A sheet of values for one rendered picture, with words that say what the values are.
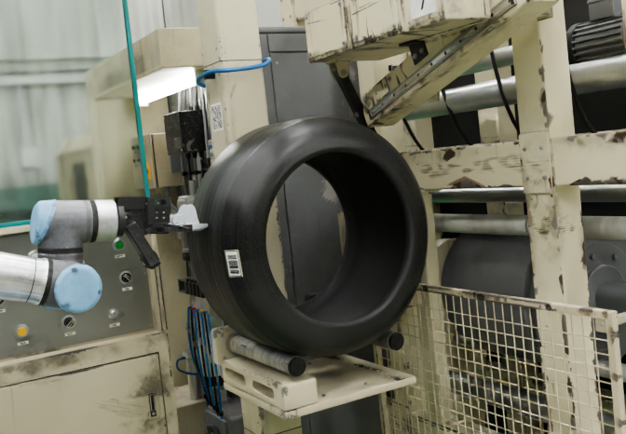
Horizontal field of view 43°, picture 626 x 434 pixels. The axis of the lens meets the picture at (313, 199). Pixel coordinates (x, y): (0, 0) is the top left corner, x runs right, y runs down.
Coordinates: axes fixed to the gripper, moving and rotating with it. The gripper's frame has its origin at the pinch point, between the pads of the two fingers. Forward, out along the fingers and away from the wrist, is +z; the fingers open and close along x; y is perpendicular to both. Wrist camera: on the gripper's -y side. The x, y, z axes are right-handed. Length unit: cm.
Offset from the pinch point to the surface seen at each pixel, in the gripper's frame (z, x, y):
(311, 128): 23.0, -10.1, 22.8
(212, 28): 15, 30, 53
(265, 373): 17.1, 3.3, -35.7
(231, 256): 2.7, -10.1, -6.0
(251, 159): 8.6, -8.4, 15.3
